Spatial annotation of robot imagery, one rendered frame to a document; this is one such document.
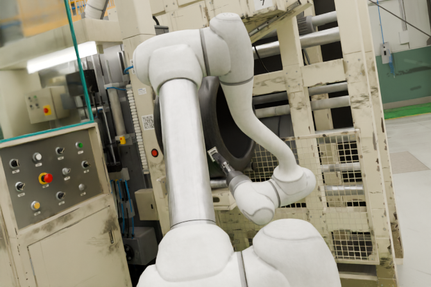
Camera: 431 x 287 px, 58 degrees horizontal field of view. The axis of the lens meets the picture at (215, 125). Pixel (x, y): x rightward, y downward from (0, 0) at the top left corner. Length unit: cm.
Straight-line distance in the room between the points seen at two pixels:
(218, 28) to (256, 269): 60
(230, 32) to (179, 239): 54
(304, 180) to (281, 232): 64
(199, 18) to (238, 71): 107
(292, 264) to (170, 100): 48
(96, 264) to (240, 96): 123
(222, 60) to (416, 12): 1035
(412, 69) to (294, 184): 986
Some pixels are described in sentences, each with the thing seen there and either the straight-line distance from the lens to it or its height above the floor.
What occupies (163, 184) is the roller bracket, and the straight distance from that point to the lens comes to 191.
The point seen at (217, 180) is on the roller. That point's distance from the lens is 177.
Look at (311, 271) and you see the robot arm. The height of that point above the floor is 97.
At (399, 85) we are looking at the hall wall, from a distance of 1105.
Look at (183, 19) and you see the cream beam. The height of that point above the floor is 172.
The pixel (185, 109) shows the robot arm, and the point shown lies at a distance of 94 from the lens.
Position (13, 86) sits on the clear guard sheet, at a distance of 183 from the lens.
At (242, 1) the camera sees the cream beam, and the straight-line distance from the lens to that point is 200.
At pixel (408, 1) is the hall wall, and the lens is 1127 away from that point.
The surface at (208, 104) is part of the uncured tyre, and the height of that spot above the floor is 126.
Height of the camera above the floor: 132
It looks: 5 degrees down
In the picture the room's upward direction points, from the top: 11 degrees counter-clockwise
